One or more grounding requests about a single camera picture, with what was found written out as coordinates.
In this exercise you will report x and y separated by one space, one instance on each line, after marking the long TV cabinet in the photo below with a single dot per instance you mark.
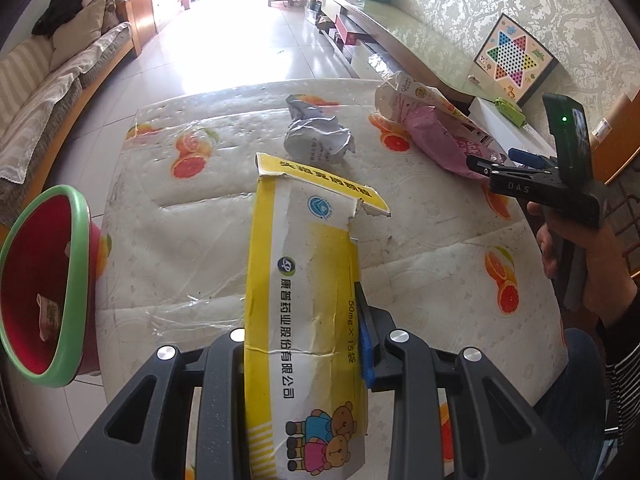
421 52

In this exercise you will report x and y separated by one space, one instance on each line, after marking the yellow white medicine box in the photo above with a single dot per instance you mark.
306 404

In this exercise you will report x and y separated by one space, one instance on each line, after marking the red bin with green rim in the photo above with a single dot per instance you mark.
48 288

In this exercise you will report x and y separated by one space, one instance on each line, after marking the green small package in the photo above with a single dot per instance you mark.
511 112

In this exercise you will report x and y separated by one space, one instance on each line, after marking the pink plastic bag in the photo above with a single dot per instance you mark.
447 140

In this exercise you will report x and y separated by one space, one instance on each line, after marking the beige cushion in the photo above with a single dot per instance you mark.
74 36

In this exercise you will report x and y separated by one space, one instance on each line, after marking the patterned cushion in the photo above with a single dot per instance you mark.
110 17

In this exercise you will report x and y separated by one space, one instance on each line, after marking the striped wooden sofa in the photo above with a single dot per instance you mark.
40 107

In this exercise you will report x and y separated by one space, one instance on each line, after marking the black bag on sofa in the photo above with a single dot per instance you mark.
58 13

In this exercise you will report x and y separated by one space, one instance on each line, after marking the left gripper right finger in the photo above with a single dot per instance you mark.
452 401

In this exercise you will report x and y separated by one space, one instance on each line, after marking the white cardboard box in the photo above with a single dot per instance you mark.
507 135

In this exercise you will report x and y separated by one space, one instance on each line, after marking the crumpled white paper ball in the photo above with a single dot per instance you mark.
315 138

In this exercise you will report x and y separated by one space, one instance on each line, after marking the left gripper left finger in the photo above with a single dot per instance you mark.
143 432

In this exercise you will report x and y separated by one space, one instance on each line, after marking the chinese checkers board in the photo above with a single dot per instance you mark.
515 60

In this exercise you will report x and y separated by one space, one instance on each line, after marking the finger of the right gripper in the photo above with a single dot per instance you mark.
483 167
531 160

